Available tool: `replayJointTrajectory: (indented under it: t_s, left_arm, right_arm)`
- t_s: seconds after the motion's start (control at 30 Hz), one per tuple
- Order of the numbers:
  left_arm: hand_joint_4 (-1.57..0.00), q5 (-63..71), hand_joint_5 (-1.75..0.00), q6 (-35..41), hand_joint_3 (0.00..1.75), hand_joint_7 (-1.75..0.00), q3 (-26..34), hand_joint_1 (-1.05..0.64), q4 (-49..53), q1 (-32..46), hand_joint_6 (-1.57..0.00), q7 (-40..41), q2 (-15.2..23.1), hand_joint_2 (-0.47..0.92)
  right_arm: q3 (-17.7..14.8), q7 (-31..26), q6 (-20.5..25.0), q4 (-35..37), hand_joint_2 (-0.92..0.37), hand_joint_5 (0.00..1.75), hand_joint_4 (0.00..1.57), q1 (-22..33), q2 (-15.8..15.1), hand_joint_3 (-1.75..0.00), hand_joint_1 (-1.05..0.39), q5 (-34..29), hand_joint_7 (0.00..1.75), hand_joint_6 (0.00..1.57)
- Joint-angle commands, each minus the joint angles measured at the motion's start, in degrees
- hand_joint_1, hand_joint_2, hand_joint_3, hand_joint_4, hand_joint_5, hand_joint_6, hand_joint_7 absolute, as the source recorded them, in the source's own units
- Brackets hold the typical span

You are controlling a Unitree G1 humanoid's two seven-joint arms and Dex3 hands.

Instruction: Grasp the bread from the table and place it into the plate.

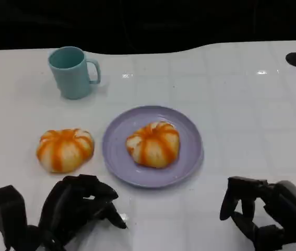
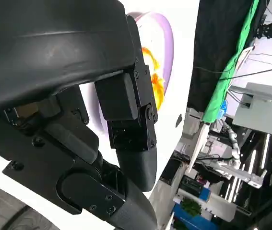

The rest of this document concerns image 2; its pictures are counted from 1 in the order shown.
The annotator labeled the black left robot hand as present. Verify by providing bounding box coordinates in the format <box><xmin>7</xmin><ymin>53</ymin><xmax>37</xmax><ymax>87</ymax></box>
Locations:
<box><xmin>0</xmin><ymin>0</ymin><xmax>159</xmax><ymax>230</ymax></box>

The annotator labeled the orange white toy bread roll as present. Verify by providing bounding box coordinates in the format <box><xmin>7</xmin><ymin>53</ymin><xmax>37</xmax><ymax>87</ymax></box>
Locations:
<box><xmin>141</xmin><ymin>46</ymin><xmax>166</xmax><ymax>111</ymax></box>

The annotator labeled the lilac plate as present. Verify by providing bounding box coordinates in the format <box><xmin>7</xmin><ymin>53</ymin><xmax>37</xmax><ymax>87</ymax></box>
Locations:
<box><xmin>87</xmin><ymin>11</ymin><xmax>175</xmax><ymax>137</ymax></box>

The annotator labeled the black backdrop cloth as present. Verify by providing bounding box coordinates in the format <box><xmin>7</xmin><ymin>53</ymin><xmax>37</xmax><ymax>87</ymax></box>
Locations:
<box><xmin>187</xmin><ymin>0</ymin><xmax>271</xmax><ymax>113</ymax></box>

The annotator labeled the green cloth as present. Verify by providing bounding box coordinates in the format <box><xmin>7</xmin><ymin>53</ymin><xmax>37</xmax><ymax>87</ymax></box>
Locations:
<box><xmin>202</xmin><ymin>0</ymin><xmax>261</xmax><ymax>123</ymax></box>

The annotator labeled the white board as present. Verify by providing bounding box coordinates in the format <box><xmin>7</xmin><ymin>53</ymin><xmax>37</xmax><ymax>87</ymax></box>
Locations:
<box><xmin>186</xmin><ymin>124</ymin><xmax>210</xmax><ymax>173</ymax></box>

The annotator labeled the green plant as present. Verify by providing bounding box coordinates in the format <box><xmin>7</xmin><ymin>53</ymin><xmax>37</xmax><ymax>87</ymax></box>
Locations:
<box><xmin>181</xmin><ymin>197</ymin><xmax>202</xmax><ymax>216</ymax></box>

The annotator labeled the grey metal cabinet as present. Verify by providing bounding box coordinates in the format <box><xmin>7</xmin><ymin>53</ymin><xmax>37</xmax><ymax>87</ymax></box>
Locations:
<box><xmin>231</xmin><ymin>82</ymin><xmax>272</xmax><ymax>139</ymax></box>

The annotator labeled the blue bin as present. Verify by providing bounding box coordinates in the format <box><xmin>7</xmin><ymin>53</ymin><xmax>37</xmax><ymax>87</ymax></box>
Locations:
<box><xmin>171</xmin><ymin>205</ymin><xmax>220</xmax><ymax>230</ymax></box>

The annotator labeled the thin black cable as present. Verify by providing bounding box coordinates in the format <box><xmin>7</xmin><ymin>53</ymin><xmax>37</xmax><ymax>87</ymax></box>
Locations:
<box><xmin>192</xmin><ymin>64</ymin><xmax>272</xmax><ymax>81</ymax></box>

